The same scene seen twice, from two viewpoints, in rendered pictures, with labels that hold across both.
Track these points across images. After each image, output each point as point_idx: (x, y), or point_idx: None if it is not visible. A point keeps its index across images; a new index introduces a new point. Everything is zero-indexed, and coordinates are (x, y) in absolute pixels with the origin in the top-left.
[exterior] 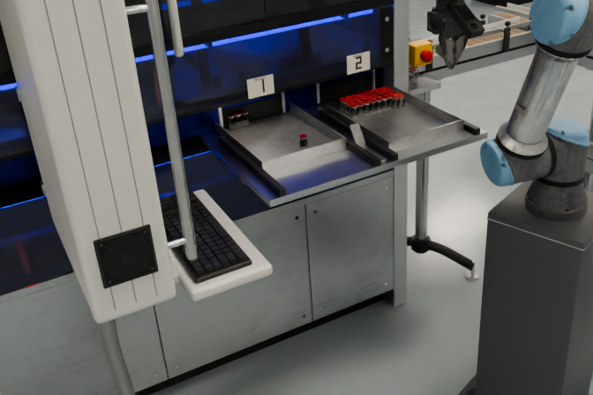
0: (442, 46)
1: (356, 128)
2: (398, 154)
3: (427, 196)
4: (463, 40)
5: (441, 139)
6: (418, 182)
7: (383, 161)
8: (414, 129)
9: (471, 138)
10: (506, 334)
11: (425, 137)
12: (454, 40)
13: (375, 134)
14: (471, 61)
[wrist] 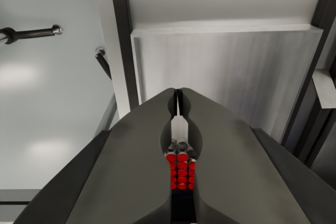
0: (325, 183)
1: (328, 100)
2: (301, 9)
3: (109, 104)
4: (88, 185)
5: (193, 18)
6: (113, 114)
7: None
8: (203, 79)
9: None
10: None
11: (225, 28)
12: (168, 220)
13: (306, 73)
14: (2, 201)
